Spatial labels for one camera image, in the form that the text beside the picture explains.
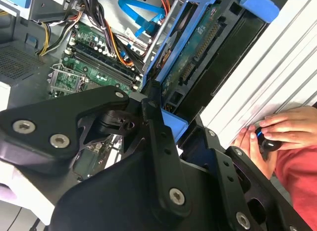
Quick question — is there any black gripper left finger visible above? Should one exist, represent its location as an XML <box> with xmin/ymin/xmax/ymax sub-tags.
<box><xmin>0</xmin><ymin>81</ymin><xmax>193</xmax><ymax>217</ymax></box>

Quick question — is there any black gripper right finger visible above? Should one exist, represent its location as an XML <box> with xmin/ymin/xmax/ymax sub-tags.
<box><xmin>182</xmin><ymin>115</ymin><xmax>314</xmax><ymax>231</ymax></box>

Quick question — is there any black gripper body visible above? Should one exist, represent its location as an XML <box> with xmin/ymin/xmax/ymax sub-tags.
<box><xmin>48</xmin><ymin>109</ymin><xmax>236</xmax><ymax>231</ymax></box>

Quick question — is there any round black tool blue ring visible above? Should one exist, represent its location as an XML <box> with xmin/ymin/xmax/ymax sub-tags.
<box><xmin>255</xmin><ymin>126</ymin><xmax>279</xmax><ymax>153</ymax></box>

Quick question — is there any hard disk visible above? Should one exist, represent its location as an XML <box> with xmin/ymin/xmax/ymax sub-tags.
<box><xmin>142</xmin><ymin>0</ymin><xmax>282</xmax><ymax>145</ymax></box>

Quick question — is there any person's left hand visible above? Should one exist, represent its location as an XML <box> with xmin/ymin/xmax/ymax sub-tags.
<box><xmin>232</xmin><ymin>123</ymin><xmax>267</xmax><ymax>165</ymax></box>

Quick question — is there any person's right hand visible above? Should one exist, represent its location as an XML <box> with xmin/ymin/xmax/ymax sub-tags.
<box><xmin>259</xmin><ymin>106</ymin><xmax>317</xmax><ymax>151</ymax></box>

